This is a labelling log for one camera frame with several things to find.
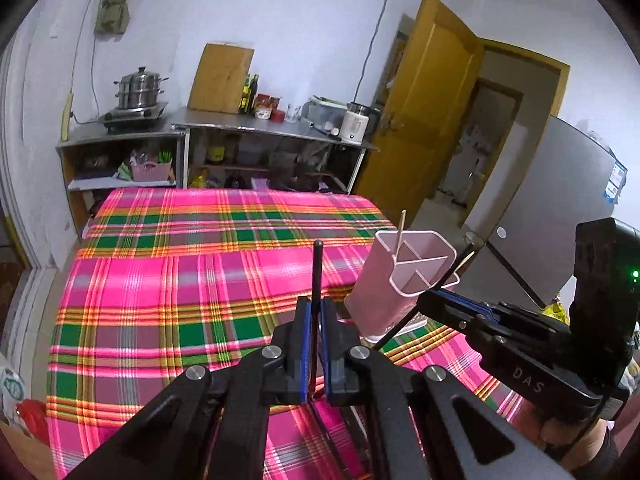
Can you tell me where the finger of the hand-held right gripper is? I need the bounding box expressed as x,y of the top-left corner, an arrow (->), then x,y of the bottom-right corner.
416,287 -> 503,346

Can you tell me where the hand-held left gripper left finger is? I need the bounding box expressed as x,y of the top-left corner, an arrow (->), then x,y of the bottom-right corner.
65,296 -> 314,480

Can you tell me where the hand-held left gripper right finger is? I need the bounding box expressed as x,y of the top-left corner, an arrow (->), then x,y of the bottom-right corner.
320,297 -> 576,480

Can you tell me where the black chopstick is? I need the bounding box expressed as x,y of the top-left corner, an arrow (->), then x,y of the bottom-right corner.
311,241 -> 324,396
371,243 -> 478,351

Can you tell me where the pink utensil holder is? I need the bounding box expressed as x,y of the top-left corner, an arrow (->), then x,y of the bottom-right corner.
348,230 -> 460,344

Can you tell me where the wooden chopstick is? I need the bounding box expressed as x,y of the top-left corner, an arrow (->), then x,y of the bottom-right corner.
393,209 -> 407,263

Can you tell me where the person's right hand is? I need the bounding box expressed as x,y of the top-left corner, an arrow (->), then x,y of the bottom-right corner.
520,400 -> 612,461

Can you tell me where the yellow snack packet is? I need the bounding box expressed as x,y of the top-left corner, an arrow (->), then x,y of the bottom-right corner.
542,302 -> 571,327

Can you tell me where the silver refrigerator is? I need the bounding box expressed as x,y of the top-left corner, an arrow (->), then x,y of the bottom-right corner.
462,114 -> 629,311

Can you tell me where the pink plaid tablecloth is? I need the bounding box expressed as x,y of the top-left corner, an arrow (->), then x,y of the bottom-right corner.
46,187 -> 526,480

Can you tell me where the yellow wooden door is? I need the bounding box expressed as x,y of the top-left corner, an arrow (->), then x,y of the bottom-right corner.
352,0 -> 485,212

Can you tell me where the white electric kettle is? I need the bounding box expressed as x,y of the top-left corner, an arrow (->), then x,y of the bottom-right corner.
341,102 -> 382,145

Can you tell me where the steel counter table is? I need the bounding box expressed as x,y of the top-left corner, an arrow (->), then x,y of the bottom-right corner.
170,107 -> 381,197

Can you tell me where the pink plastic basket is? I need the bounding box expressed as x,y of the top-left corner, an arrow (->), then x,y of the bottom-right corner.
130,157 -> 174,184

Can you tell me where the grey storage box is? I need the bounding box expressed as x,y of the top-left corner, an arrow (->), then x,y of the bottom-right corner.
306,95 -> 347,131

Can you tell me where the red plastic bag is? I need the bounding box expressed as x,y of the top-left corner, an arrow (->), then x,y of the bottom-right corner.
14,399 -> 50,447

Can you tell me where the wooden cutting board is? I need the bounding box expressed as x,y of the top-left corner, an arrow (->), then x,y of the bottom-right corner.
187,42 -> 255,115

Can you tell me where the induction cooker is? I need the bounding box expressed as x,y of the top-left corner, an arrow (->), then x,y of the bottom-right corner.
98,102 -> 170,134

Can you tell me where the wooden shelf cabinet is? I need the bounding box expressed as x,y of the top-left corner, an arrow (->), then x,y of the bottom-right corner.
56,124 -> 187,241

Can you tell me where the steel steamer pot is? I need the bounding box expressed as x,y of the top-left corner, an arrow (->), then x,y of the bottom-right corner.
112,66 -> 170,110

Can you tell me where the black handled knife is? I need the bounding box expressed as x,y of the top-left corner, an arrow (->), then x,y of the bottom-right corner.
309,122 -> 343,142

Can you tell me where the yellow door frame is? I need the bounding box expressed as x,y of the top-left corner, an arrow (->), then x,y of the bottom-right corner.
457,37 -> 572,226

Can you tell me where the grey power cable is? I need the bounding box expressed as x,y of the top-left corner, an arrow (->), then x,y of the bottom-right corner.
352,0 -> 397,107

